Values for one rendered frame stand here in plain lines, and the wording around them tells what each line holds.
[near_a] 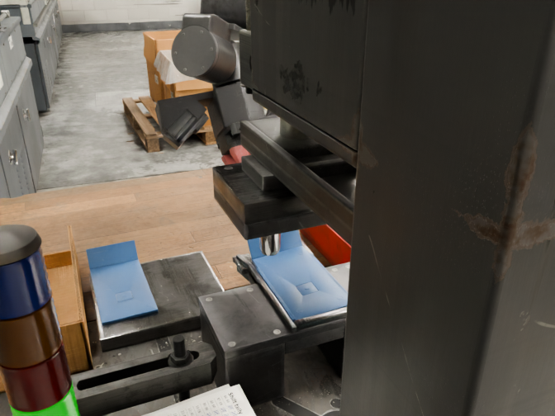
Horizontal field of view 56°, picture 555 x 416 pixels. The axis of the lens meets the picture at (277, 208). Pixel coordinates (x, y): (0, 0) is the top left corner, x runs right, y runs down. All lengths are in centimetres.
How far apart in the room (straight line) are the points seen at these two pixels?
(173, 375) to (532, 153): 42
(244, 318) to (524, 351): 37
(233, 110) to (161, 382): 33
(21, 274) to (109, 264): 50
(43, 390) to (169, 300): 39
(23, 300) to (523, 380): 26
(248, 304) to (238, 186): 16
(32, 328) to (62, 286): 49
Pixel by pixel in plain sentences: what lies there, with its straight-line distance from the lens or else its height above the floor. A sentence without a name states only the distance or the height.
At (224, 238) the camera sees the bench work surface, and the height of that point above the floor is 90.
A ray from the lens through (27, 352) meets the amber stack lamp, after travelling 34.
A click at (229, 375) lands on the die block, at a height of 95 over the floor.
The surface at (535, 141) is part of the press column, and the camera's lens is 20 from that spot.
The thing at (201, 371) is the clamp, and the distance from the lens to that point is 55.
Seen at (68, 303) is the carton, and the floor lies 90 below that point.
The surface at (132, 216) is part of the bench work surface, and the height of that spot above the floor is 90.
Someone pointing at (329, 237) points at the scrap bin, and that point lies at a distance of 81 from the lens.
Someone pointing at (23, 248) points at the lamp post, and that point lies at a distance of 31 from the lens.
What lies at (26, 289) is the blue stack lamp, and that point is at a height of 117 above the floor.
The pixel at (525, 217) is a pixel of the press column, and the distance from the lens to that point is 21.
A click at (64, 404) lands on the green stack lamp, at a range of 38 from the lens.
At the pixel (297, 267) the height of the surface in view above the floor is 99.
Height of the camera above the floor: 134
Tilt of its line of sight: 26 degrees down
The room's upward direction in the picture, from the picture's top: straight up
